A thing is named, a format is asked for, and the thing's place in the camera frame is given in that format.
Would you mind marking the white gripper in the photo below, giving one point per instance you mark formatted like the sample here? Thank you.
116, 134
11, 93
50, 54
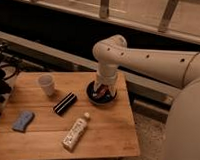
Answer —
106, 75

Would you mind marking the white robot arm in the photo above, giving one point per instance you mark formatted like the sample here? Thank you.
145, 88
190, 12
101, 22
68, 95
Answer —
178, 69

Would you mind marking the brown object in bowl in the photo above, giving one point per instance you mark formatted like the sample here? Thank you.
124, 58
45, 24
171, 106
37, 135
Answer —
101, 93

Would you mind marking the black bowl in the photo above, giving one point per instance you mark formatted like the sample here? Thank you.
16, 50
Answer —
109, 97

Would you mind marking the wooden table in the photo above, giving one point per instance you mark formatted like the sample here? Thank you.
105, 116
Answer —
110, 133

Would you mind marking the blue sponge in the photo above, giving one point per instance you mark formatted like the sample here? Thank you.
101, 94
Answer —
23, 121

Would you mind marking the black equipment with cables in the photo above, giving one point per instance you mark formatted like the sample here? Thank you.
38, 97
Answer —
8, 69

